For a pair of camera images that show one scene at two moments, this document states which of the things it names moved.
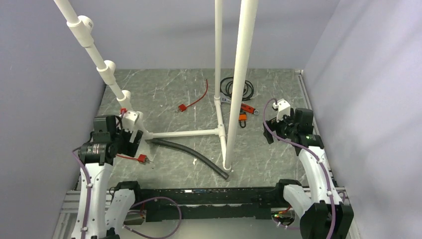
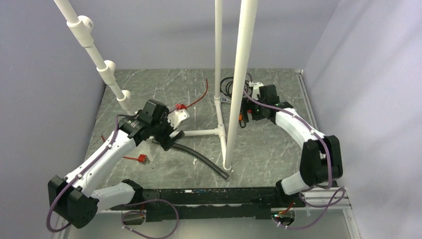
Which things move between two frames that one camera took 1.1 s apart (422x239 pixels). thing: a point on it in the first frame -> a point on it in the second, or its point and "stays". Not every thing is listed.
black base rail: x=205 y=204 stays
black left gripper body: x=124 y=146 -> x=162 y=129
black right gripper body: x=285 y=127 -> x=256 y=109
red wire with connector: x=182 y=107 stays
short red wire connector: x=141 y=158 stays
